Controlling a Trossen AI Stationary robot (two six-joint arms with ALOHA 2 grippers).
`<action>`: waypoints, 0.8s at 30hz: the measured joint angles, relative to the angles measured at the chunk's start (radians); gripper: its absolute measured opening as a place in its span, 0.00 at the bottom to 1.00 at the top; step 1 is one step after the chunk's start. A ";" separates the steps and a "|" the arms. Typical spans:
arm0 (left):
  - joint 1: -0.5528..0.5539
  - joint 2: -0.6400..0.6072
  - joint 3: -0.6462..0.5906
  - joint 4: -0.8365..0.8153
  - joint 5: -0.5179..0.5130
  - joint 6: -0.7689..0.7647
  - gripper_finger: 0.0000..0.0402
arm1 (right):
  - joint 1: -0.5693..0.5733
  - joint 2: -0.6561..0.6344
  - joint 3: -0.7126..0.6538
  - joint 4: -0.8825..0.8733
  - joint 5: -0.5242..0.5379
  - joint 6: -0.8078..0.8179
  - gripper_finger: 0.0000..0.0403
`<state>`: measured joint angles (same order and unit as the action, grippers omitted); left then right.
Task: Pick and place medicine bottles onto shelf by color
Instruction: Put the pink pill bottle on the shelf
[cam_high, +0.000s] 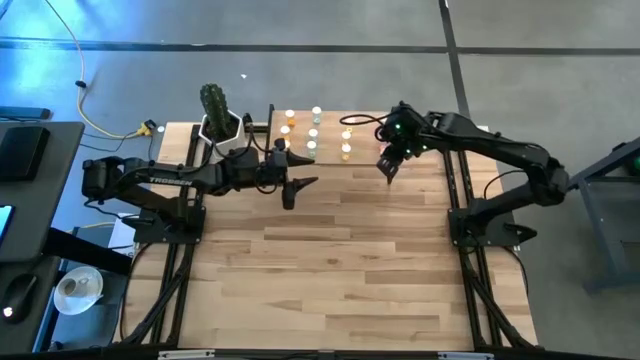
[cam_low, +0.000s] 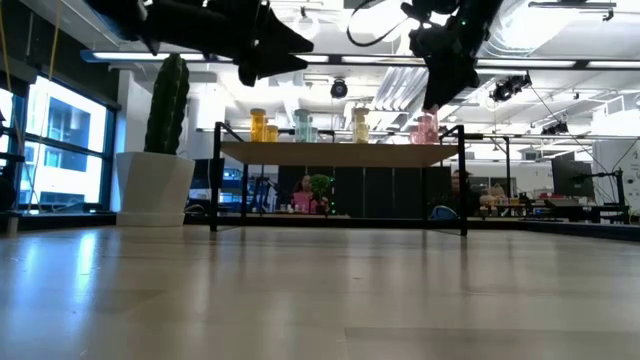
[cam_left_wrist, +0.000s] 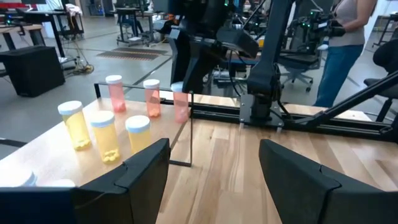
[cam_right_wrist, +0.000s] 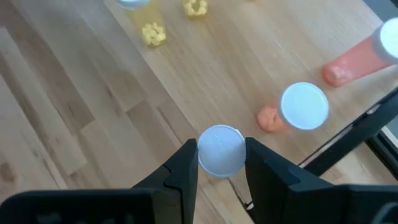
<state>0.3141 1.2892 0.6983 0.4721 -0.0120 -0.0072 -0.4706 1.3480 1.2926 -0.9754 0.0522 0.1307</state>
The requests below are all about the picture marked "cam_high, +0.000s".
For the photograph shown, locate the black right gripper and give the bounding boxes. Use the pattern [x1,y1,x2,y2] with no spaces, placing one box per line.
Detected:
[373,101,432,185]

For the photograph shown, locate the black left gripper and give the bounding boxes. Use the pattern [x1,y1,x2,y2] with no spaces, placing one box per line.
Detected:
[243,138,320,212]

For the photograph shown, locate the green cactus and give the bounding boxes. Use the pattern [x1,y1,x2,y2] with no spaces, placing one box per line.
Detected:
[199,83,232,142]

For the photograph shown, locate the white paper sheet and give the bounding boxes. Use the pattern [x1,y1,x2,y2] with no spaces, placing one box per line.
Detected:
[107,212,141,256]

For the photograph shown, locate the dark grey desk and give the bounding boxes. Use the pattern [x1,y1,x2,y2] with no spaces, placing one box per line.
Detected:
[0,121,86,264]
[0,255,62,356]

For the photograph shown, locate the black rectangular device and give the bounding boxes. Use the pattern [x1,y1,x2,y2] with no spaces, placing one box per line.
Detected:
[0,125,51,182]

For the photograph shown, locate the black flat bar device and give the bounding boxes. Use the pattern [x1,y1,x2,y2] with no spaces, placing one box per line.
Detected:
[0,105,52,121]

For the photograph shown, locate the smartphone with lit screen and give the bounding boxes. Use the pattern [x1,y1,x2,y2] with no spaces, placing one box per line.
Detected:
[0,204,15,246]

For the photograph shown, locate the black computer mouse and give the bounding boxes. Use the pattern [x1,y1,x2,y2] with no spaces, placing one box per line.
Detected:
[0,274,39,327]

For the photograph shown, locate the wooden shelf black metal frame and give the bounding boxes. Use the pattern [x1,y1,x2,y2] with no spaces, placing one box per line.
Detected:
[263,103,401,185]

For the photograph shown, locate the black aluminium table frame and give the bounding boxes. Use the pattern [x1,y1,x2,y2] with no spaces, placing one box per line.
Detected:
[118,122,540,360]

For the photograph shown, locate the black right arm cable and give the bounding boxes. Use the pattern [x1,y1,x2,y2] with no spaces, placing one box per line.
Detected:
[338,113,396,126]

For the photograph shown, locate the yellow extension cord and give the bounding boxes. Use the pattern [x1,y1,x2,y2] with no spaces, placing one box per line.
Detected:
[43,0,157,140]

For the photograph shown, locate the silver metal bracket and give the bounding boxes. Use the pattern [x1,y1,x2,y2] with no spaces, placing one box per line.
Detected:
[438,351,495,360]
[158,349,216,360]

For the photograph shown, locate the blue-grey metal table frame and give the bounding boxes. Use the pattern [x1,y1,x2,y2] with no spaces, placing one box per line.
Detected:
[567,134,640,294]

